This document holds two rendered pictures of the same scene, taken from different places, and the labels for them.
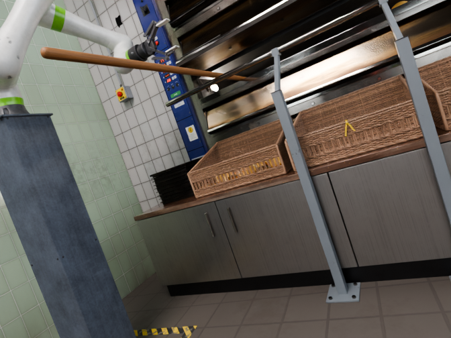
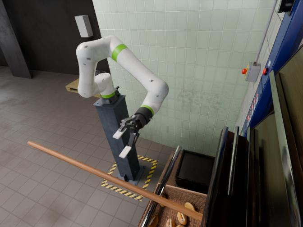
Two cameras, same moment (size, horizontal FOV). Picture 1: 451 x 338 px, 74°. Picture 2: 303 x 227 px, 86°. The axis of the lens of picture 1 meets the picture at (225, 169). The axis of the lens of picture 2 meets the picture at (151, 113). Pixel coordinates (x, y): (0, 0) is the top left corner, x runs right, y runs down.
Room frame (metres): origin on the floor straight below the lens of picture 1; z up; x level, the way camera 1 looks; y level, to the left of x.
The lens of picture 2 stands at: (1.69, -0.47, 1.99)
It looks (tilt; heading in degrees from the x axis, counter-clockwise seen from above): 38 degrees down; 91
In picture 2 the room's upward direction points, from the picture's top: 6 degrees counter-clockwise
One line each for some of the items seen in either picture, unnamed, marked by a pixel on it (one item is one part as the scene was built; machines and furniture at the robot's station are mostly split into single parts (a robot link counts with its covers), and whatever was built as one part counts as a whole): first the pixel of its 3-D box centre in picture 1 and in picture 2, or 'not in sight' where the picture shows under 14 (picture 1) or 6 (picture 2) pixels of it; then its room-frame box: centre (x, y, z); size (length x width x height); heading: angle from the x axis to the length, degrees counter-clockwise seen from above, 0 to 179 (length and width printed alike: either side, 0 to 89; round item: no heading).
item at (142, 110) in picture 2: (138, 54); (143, 116); (1.64, 0.23, 1.42); 0.12 x 0.06 x 0.09; 152
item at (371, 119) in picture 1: (349, 121); not in sight; (1.48, -0.66, 0.72); 0.56 x 0.49 x 0.28; 60
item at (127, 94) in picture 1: (123, 94); (251, 72); (2.41, 0.56, 1.46); 0.10 x 0.07 x 0.10; 61
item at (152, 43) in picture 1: (148, 48); (136, 124); (1.60, 0.17, 1.42); 0.09 x 0.07 x 0.08; 62
